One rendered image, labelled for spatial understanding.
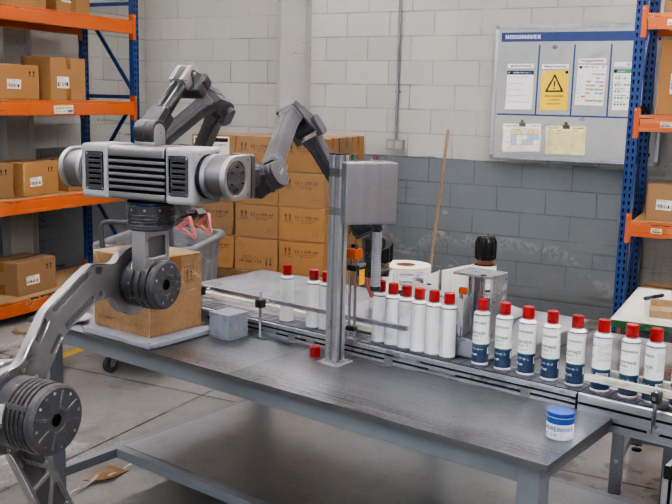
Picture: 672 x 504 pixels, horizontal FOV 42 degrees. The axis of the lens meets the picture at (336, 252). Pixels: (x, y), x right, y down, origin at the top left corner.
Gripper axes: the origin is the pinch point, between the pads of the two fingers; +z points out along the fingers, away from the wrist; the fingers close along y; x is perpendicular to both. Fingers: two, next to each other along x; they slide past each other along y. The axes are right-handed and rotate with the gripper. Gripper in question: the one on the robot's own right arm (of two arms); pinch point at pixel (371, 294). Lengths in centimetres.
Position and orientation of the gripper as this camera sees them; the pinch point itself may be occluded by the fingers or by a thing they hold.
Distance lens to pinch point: 297.6
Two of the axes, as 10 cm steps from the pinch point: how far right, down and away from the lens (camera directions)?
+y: -8.0, -1.1, 5.9
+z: -0.1, 9.9, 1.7
